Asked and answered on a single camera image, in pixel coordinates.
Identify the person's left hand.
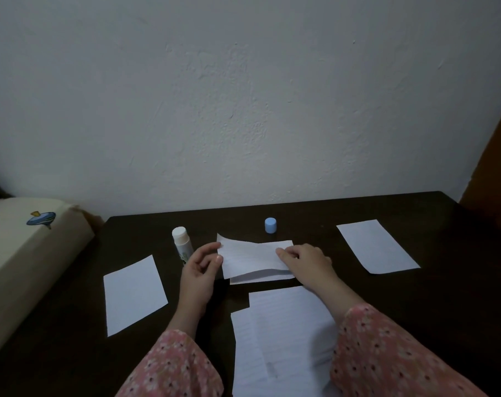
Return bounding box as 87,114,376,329
177,242,225,314

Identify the white glue stick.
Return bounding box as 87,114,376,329
171,226,190,266

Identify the blank white paper sheet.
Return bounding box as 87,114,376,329
103,255,169,338
336,219,421,275

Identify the beige cushion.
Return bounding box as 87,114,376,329
0,197,96,368

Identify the person's right hand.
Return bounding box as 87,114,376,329
275,243,343,296

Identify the person's left forearm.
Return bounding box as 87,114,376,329
116,305,225,397

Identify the lined white paper sheet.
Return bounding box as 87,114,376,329
230,307,338,397
248,285,339,385

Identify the blue spinning top sticker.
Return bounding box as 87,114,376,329
26,211,57,230

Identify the person's right forearm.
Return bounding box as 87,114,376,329
309,278,489,397

